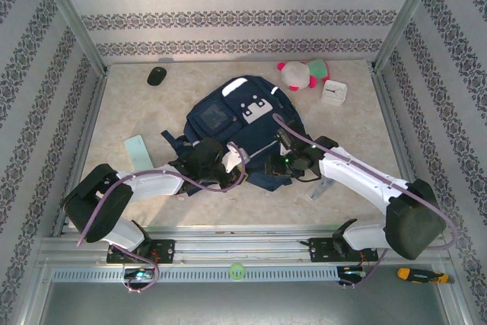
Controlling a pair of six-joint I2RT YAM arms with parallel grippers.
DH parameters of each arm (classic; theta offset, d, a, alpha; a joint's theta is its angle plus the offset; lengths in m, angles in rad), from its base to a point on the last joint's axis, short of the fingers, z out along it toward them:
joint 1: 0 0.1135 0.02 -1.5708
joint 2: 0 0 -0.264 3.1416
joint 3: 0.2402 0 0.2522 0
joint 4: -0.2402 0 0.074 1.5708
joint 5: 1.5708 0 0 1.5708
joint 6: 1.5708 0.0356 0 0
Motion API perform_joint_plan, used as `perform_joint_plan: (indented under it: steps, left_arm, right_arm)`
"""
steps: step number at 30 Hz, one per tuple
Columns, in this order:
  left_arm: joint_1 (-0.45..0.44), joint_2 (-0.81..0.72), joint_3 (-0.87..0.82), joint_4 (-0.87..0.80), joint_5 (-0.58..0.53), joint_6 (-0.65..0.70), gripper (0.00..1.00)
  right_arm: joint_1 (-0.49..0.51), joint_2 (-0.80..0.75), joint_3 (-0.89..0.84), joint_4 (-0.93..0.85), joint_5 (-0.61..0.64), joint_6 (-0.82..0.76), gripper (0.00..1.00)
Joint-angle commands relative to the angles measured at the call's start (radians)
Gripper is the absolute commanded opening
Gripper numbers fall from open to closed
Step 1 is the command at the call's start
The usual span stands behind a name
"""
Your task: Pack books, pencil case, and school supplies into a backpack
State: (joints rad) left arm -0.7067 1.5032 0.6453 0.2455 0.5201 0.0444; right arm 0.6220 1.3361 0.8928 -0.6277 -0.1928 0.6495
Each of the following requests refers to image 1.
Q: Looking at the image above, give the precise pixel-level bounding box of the clear plastic ruler set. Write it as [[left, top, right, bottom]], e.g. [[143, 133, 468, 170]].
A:
[[307, 177, 336, 202]]

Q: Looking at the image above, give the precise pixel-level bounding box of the navy blue backpack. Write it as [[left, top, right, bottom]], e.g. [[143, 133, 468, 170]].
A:
[[161, 75, 305, 193]]

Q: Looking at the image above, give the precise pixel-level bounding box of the light green pencil box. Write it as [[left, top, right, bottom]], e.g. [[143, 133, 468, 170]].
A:
[[124, 134, 153, 171]]

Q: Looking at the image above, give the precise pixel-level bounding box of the white square alarm clock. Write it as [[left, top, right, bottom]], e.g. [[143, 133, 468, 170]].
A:
[[321, 78, 349, 107]]

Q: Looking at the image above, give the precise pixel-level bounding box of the white pink green plush toy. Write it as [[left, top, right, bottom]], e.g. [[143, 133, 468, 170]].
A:
[[276, 58, 331, 92]]

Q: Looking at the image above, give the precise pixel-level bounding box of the black computer mouse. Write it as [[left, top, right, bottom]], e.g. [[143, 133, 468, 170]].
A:
[[147, 67, 168, 87]]

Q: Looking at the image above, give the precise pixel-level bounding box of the green tape roll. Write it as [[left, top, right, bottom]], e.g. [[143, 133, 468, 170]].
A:
[[229, 263, 247, 282]]

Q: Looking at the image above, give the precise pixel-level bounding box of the right controller board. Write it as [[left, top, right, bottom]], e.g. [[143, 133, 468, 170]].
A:
[[338, 266, 366, 279]]

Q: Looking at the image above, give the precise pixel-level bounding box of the controller board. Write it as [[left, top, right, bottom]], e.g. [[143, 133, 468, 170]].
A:
[[338, 266, 366, 279], [123, 267, 155, 280]]

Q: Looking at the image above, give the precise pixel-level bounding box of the left controller board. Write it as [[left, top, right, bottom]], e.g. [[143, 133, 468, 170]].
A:
[[123, 267, 155, 280]]

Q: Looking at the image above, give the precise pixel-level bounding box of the yellow black utility knife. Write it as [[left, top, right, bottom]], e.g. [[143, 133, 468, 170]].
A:
[[396, 267, 456, 285]]

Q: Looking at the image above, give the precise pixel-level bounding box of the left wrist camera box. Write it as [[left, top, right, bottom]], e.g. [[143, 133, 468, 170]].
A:
[[222, 142, 250, 172]]

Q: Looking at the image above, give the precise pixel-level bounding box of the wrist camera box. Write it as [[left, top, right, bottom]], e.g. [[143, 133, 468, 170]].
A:
[[222, 142, 250, 172], [275, 129, 294, 151]]

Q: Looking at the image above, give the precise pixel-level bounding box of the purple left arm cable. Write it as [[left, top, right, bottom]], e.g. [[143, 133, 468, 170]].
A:
[[75, 144, 248, 295]]

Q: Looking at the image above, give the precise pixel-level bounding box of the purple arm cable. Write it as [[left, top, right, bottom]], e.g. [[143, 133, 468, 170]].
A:
[[272, 113, 457, 292], [75, 144, 248, 295]]

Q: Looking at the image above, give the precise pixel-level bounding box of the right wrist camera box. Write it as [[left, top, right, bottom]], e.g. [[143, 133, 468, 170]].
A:
[[275, 129, 294, 151]]

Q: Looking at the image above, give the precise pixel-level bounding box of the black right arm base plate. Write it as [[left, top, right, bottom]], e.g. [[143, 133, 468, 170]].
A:
[[300, 237, 380, 264]]

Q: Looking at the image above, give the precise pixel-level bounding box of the aluminium mounting rail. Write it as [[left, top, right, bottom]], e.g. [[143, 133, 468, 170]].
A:
[[36, 225, 452, 269]]

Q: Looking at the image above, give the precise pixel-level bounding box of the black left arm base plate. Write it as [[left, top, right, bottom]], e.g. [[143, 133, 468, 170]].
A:
[[106, 239, 177, 265]]

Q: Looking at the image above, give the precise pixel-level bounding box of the aluminium side rail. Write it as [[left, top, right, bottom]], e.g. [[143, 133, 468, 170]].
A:
[[371, 65, 433, 234], [51, 68, 110, 238]]

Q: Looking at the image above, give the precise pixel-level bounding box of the slotted grey cable duct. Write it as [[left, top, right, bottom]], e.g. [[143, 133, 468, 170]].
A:
[[51, 266, 339, 283]]

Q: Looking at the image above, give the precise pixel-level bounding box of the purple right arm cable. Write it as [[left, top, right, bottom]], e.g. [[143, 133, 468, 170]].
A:
[[272, 113, 457, 292]]

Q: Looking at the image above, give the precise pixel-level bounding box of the aluminium frame post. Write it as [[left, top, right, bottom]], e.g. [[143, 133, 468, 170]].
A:
[[32, 0, 110, 75], [371, 0, 445, 73]]

